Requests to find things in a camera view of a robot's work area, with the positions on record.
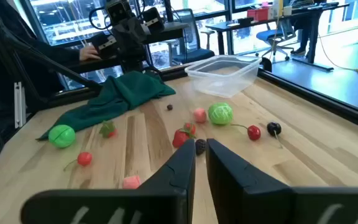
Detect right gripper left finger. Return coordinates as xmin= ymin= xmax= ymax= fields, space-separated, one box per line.
xmin=20 ymin=139 xmax=196 ymax=224

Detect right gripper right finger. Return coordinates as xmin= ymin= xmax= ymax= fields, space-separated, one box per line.
xmin=206 ymin=138 xmax=358 ymax=224

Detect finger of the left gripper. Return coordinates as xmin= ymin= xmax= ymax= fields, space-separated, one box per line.
xmin=128 ymin=26 xmax=141 ymax=48
xmin=118 ymin=30 xmax=131 ymax=53

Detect red plastic strawberry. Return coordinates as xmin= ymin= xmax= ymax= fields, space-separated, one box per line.
xmin=183 ymin=122 xmax=197 ymax=135
xmin=99 ymin=120 xmax=118 ymax=139
xmin=172 ymin=129 xmax=195 ymax=149

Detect red plastic cherry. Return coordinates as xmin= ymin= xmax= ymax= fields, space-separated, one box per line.
xmin=62 ymin=151 xmax=93 ymax=172
xmin=230 ymin=123 xmax=262 ymax=141

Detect pink candy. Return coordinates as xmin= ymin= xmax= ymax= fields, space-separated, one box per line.
xmin=193 ymin=108 xmax=208 ymax=124

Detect clear plastic tupperware container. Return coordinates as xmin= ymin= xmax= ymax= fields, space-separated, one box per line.
xmin=184 ymin=55 xmax=263 ymax=98

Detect green plastic pear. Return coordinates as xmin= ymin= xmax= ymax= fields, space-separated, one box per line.
xmin=48 ymin=124 xmax=76 ymax=149

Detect black office desk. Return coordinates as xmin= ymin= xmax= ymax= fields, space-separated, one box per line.
xmin=205 ymin=2 xmax=351 ymax=72
xmin=63 ymin=21 xmax=190 ymax=75

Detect person's hand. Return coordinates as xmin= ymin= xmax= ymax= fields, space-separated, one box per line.
xmin=78 ymin=44 xmax=103 ymax=62

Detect black mesh office chair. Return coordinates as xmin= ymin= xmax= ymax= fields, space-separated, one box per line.
xmin=169 ymin=8 xmax=216 ymax=65

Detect dark green cloth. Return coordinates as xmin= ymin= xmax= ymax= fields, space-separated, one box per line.
xmin=35 ymin=70 xmax=177 ymax=141

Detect person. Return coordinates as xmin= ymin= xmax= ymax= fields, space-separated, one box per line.
xmin=0 ymin=0 xmax=83 ymax=103
xmin=290 ymin=17 xmax=311 ymax=57

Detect red box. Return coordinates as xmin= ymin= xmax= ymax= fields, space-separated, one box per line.
xmin=246 ymin=7 xmax=270 ymax=22

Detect blue office chair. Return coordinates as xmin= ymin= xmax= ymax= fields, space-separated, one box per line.
xmin=255 ymin=18 xmax=295 ymax=62

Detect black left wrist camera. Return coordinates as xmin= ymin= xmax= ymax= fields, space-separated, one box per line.
xmin=106 ymin=0 xmax=129 ymax=27

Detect black left camera cable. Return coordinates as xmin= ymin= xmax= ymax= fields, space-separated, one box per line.
xmin=88 ymin=6 xmax=113 ymax=31

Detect black curved frame handle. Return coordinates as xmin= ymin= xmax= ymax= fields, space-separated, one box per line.
xmin=259 ymin=57 xmax=273 ymax=73

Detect silver metal bracket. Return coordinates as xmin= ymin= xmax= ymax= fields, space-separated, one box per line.
xmin=13 ymin=81 xmax=27 ymax=129

